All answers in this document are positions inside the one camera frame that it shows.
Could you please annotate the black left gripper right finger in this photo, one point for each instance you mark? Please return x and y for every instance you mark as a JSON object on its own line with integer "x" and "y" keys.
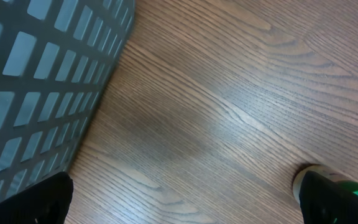
{"x": 323, "y": 201}

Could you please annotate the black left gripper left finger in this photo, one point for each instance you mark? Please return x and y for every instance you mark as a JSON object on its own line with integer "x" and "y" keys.
{"x": 46, "y": 202}

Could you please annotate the green lid jar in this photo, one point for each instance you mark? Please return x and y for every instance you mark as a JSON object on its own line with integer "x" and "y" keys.
{"x": 327, "y": 172}

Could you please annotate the grey plastic basket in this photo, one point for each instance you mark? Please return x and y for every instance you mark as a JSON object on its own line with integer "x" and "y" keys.
{"x": 56, "y": 57}

